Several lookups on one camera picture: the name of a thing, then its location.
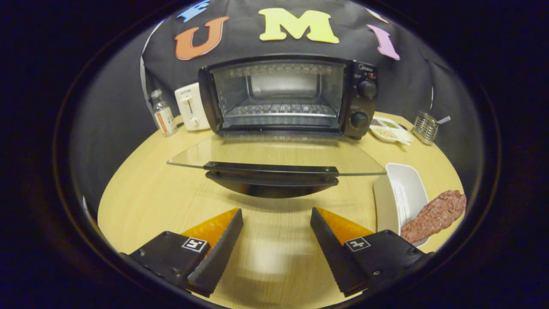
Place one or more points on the white toaster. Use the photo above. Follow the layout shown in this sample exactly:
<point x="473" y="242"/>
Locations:
<point x="188" y="107"/>

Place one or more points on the small clear glass bottle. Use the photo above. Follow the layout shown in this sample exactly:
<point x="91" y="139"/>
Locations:
<point x="164" y="118"/>

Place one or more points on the white plastic tray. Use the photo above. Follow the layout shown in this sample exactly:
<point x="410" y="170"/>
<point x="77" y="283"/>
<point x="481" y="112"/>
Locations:
<point x="407" y="184"/>

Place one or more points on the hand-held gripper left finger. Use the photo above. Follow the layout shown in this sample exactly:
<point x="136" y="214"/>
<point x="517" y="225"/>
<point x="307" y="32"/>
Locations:
<point x="223" y="253"/>

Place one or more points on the black backdrop cloth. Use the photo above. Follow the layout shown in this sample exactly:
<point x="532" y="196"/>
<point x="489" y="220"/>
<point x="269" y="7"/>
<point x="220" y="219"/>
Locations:
<point x="240" y="47"/>

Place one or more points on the small silver utensil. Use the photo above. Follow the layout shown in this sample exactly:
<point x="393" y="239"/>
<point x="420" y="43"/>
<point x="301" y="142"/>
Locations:
<point x="444" y="119"/>

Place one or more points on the brown meat steak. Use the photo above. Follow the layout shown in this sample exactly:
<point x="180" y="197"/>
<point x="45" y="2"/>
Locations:
<point x="433" y="214"/>

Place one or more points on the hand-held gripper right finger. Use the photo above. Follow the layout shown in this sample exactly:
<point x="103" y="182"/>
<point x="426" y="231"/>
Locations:
<point x="332" y="253"/>

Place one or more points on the white divided spice dish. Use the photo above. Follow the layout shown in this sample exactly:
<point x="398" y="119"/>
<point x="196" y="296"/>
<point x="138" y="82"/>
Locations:
<point x="388" y="133"/>

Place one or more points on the black toaster oven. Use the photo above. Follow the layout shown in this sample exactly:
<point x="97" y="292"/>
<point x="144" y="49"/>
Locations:
<point x="348" y="103"/>

